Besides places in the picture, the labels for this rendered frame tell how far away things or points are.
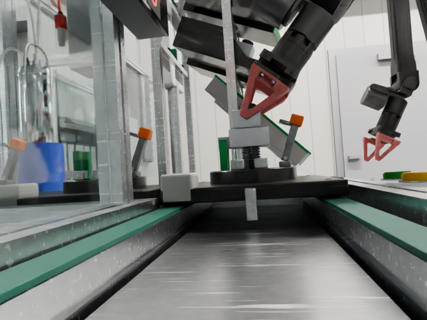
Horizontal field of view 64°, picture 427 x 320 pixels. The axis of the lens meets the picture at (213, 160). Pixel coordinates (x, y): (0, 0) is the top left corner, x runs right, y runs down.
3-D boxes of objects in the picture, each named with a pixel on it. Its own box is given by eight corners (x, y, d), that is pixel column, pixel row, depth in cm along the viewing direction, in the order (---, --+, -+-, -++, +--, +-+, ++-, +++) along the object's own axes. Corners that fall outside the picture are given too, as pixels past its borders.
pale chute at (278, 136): (299, 166, 86) (311, 153, 85) (295, 167, 74) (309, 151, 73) (220, 99, 93) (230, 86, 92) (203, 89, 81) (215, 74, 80)
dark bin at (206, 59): (286, 89, 87) (297, 61, 86) (279, 77, 75) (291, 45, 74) (192, 60, 96) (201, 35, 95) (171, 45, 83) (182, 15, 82)
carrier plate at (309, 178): (318, 185, 65) (317, 174, 65) (349, 195, 42) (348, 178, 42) (196, 192, 69) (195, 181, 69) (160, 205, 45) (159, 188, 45)
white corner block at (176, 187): (200, 200, 49) (198, 172, 49) (194, 203, 44) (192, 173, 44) (169, 202, 50) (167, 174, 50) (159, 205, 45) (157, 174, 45)
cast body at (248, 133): (269, 146, 57) (267, 105, 57) (270, 145, 53) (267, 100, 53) (220, 150, 58) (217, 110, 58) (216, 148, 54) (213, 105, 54)
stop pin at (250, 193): (258, 219, 43) (255, 187, 43) (258, 220, 42) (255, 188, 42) (246, 219, 43) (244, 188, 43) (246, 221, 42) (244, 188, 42)
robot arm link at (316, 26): (342, 11, 51) (333, 26, 57) (304, -13, 52) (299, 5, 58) (314, 49, 52) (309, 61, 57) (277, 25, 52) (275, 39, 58)
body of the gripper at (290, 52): (256, 57, 50) (286, 16, 50) (257, 75, 61) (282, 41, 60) (292, 81, 50) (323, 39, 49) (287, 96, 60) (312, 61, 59)
